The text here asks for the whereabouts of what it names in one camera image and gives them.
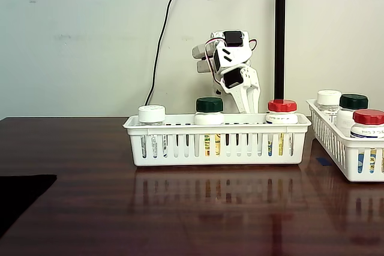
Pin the red-capped bottle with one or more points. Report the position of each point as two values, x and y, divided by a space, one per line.
282 106
368 118

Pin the white-capped bottle basket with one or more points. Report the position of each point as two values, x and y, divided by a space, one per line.
328 97
151 113

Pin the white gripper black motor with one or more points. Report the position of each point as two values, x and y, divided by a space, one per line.
240 86

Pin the blue tape strip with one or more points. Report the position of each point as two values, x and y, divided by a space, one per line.
324 161

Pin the black vertical pole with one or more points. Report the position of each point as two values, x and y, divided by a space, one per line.
280 34

